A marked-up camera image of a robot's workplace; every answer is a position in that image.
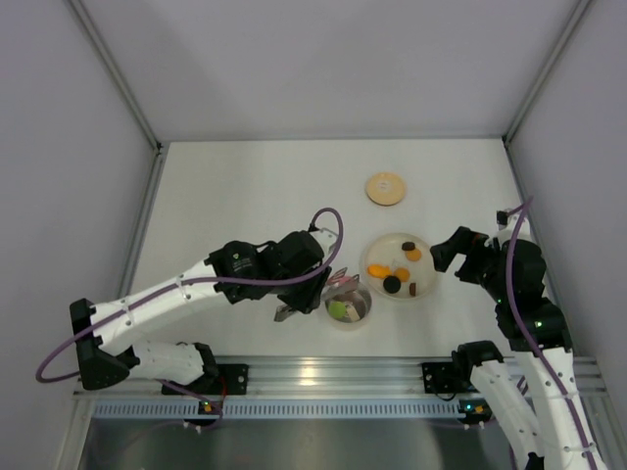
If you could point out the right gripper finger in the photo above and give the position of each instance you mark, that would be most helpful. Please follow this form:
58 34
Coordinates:
460 243
468 272

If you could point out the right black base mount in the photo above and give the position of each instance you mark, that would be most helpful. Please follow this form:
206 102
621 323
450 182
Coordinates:
440 378

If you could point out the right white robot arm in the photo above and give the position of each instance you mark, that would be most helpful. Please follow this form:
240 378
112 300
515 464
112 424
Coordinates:
543 419

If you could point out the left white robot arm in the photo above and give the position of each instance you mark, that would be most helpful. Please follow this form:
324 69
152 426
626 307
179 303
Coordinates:
113 339

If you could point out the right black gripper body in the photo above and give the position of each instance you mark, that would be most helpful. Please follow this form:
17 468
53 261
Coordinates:
463 258

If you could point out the white tofu piece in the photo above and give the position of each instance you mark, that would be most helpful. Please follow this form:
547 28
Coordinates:
351 315

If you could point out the beige round lid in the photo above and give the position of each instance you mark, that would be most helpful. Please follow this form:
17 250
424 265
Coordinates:
386 189

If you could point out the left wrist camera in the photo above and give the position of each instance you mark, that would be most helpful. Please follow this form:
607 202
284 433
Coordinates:
326 238

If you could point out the round metal lunch box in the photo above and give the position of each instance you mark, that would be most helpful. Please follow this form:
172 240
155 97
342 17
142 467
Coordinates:
360 298

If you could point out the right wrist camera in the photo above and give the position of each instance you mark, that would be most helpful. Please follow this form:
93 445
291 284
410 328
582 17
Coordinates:
507 221

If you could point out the aluminium rail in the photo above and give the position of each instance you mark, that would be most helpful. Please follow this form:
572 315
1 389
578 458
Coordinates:
333 377

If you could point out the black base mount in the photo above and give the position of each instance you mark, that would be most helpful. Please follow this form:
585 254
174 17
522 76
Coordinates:
224 379
440 378

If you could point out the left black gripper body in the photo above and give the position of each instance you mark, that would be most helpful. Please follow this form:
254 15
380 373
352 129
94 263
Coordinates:
308 296

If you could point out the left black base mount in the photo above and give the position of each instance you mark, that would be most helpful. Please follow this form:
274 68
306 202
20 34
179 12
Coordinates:
224 379

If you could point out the black round food piece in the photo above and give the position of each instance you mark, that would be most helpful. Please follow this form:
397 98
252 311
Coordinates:
392 284

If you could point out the orange carrot slice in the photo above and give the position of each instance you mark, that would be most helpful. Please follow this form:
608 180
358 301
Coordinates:
378 271
402 274

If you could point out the metal tongs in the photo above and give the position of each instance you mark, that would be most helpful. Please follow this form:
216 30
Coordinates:
338 289

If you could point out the slotted cable duct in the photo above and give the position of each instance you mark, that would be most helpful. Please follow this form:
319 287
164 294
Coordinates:
239 409

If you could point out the green round food piece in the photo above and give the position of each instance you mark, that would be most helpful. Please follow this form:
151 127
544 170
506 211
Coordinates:
337 309

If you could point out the orange round food piece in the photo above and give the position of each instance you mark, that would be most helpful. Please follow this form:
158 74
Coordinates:
414 255

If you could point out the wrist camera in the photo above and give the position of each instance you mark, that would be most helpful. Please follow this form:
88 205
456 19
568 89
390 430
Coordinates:
326 238
507 221

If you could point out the cream plate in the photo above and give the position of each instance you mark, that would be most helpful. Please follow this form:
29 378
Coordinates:
387 250

